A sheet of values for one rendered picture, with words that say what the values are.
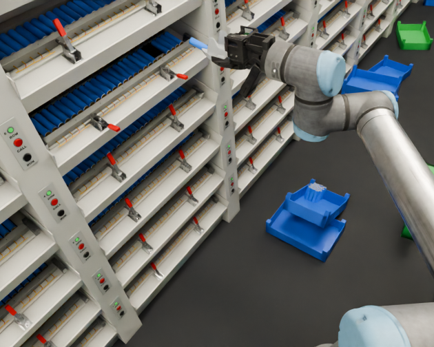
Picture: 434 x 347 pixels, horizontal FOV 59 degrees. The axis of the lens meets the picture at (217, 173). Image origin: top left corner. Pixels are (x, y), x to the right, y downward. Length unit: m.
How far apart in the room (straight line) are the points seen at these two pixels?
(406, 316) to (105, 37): 0.84
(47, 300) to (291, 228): 1.11
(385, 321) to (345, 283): 1.18
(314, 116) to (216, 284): 1.00
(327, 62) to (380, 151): 0.22
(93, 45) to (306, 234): 1.27
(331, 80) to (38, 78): 0.62
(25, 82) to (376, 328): 0.78
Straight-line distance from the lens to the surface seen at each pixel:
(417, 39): 3.43
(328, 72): 0.87
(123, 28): 1.04
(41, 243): 1.12
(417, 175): 0.80
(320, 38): 2.19
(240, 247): 1.81
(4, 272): 1.11
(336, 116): 0.96
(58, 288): 1.26
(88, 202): 1.15
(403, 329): 0.57
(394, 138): 0.87
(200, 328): 1.65
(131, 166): 1.20
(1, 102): 0.87
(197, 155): 1.47
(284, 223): 1.89
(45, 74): 0.93
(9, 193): 0.98
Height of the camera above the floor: 1.51
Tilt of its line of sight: 46 degrees down
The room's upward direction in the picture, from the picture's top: 7 degrees counter-clockwise
